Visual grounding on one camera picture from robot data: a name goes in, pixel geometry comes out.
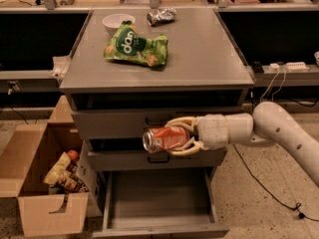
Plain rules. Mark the grey top drawer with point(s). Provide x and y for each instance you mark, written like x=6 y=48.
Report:
x=130 y=123

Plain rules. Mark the brown snack packet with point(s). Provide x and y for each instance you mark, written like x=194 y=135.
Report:
x=70 y=181

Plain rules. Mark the yellow snack bag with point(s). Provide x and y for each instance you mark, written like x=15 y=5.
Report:
x=59 y=167

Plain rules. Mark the crumpled silver foil bag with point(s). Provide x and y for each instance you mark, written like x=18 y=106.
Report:
x=161 y=16

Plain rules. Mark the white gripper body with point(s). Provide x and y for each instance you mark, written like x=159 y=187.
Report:
x=212 y=131

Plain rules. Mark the grey drawer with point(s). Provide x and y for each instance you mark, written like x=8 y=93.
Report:
x=130 y=123
x=142 y=160
x=160 y=204

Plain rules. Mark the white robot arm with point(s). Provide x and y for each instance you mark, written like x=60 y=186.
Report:
x=268 y=123

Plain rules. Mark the grey drawer cabinet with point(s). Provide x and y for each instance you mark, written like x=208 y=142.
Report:
x=202 y=70

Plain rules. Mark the grey bottom drawer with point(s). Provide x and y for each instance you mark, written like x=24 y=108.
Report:
x=160 y=204

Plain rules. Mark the green chip bag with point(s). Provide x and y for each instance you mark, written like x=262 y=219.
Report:
x=126 y=45

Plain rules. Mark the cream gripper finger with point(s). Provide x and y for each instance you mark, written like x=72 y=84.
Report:
x=189 y=148
x=188 y=123

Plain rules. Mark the red coke can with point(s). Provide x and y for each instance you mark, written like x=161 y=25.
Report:
x=156 y=139

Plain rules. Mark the open cardboard box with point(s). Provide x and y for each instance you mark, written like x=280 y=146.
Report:
x=30 y=153

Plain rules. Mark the grey middle drawer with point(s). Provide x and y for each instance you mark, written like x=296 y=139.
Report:
x=142 y=160

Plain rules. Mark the orange fruit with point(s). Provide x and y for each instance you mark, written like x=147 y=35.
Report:
x=73 y=155

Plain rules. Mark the white bowl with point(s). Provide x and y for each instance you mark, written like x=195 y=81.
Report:
x=114 y=21

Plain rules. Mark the white power strip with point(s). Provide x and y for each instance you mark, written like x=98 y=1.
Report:
x=296 y=67

